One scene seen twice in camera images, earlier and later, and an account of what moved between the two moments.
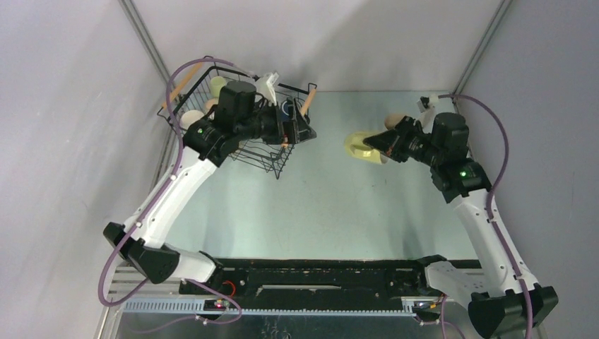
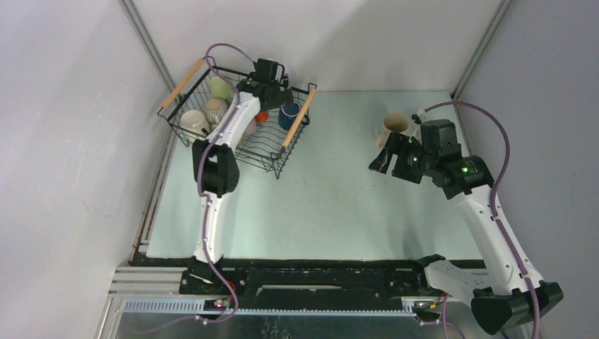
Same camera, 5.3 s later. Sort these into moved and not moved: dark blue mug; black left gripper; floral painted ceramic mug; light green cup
Moved: black left gripper
Not moved: floral painted ceramic mug; dark blue mug; light green cup
